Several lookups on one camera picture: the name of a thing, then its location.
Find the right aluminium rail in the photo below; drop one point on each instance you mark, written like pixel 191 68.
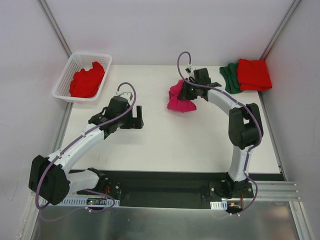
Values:
pixel 286 191

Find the left white cable duct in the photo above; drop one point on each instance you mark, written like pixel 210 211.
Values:
pixel 83 201

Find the white perforated plastic basket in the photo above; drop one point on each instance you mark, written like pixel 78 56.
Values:
pixel 76 62

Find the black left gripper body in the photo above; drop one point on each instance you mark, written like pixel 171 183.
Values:
pixel 133 121

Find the red t shirt in basket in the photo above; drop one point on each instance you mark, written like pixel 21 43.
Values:
pixel 85 84

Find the white cable duct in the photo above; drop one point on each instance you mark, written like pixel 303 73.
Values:
pixel 219 205
pixel 83 201

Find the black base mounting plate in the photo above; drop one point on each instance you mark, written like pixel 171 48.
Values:
pixel 177 190

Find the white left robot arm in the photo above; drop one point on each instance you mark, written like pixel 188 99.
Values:
pixel 50 176

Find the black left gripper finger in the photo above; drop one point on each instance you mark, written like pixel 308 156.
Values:
pixel 137 123
pixel 138 112

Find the folded red t shirt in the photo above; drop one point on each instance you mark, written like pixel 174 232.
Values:
pixel 253 75

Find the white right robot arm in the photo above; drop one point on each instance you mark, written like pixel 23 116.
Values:
pixel 245 130

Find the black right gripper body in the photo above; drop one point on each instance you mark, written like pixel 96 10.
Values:
pixel 189 92

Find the left aluminium frame post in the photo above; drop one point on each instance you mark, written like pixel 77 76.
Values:
pixel 54 26

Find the right white cable duct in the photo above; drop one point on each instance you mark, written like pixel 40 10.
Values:
pixel 219 205

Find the pink t shirt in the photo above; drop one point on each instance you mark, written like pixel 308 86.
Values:
pixel 177 105

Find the folded green t shirt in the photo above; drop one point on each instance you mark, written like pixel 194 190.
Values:
pixel 229 73

